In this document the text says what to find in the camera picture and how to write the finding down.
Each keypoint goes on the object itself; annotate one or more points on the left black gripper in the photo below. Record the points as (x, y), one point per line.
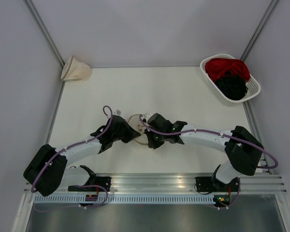
(131, 133)

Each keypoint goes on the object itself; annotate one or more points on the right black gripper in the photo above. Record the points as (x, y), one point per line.
(152, 143)

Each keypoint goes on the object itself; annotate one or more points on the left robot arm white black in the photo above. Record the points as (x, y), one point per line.
(50, 168)

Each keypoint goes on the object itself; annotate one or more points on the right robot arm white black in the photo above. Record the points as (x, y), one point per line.
(242, 149)

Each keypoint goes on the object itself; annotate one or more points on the red bra in basket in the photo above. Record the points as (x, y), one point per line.
(217, 68)

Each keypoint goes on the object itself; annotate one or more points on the black bra in basket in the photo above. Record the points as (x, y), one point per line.
(232, 86)

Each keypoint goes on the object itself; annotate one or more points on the white plastic laundry basket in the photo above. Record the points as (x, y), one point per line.
(253, 87)

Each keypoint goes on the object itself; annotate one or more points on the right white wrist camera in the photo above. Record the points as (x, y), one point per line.
(147, 116)

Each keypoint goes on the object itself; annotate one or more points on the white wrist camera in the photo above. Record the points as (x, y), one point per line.
(147, 116)
(117, 113)

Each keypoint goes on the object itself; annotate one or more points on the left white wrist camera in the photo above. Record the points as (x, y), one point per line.
(117, 113)

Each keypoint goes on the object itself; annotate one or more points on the aluminium mounting rail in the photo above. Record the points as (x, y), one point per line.
(260, 183)

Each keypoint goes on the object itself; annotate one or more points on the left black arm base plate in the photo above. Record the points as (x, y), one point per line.
(102, 183)

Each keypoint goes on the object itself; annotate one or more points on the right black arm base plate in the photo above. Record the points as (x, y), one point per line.
(204, 185)

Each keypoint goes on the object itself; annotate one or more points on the white slotted cable duct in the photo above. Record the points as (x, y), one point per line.
(127, 198)

